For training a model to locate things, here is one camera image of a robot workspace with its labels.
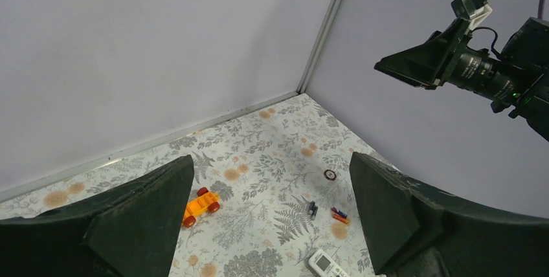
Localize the orange toy car chassis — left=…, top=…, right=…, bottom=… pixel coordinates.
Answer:
left=182, top=187, right=221, bottom=228

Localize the blue purple battery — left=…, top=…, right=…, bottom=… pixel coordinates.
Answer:
left=331, top=207, right=348, bottom=219

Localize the floral patterned table mat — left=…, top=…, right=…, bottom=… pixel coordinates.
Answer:
left=1, top=95, right=377, bottom=276

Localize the white remote with screen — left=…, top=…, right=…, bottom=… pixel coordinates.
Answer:
left=308, top=249, right=350, bottom=277

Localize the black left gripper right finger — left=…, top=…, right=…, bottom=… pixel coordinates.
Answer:
left=349, top=152, right=548, bottom=276

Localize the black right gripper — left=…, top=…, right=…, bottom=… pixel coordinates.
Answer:
left=374, top=17, right=548, bottom=139

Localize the orange red battery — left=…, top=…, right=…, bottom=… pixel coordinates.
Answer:
left=332, top=214, right=349, bottom=225

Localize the black batteries pair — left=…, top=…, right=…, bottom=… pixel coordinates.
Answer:
left=308, top=201, right=318, bottom=220

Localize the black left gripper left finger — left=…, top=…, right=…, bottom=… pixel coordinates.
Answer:
left=1, top=156, right=194, bottom=276

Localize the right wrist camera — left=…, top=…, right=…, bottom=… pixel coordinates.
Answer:
left=451, top=0, right=493, bottom=30

